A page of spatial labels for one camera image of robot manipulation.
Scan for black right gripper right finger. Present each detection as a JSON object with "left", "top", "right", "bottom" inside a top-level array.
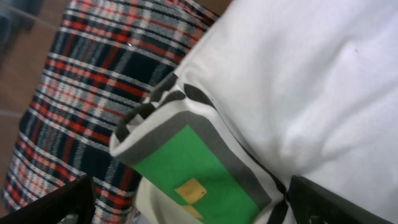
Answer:
[{"left": 287, "top": 175, "right": 389, "bottom": 224}]

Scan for red navy plaid shirt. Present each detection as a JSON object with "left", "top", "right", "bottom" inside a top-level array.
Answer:
[{"left": 1, "top": 0, "right": 218, "bottom": 223}]

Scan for white pixel print t-shirt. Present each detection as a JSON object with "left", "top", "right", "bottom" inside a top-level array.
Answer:
[{"left": 109, "top": 0, "right": 397, "bottom": 223}]

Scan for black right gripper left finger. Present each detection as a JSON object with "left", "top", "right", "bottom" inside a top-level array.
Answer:
[{"left": 1, "top": 175, "right": 96, "bottom": 224}]

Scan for clear plastic storage container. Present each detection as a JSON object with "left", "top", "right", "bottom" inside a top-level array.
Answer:
[{"left": 1, "top": 0, "right": 68, "bottom": 118}]

